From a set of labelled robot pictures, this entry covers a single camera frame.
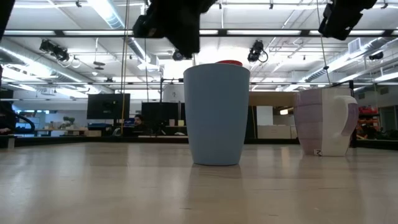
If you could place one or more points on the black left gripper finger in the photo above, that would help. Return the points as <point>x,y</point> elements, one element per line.
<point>186,43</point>

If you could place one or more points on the red mug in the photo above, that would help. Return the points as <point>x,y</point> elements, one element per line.
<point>229,63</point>

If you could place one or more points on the blue plastic cup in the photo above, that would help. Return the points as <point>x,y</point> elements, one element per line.
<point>216,115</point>

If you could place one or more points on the purple and white mug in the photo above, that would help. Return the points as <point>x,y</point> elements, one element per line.
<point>320,124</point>

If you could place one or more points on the black computer monitor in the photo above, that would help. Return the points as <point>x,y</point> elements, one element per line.
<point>107,105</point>
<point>157,115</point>

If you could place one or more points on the small yellow cup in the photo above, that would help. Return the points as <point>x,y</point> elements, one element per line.
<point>181,123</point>

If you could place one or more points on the small pale cup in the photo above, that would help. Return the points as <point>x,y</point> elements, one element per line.
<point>172,122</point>

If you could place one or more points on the person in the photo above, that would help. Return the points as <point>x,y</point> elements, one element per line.
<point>139,121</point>

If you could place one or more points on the red storage rack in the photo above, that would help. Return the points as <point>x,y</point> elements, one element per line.
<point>368,119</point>

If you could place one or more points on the small potted plant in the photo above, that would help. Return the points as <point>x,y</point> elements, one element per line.
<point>68,121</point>

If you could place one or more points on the black ceiling camera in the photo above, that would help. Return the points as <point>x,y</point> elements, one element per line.
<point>177,56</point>
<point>256,51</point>
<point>54,49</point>

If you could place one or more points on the black aluminium table frame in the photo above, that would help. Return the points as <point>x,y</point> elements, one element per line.
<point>93,140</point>

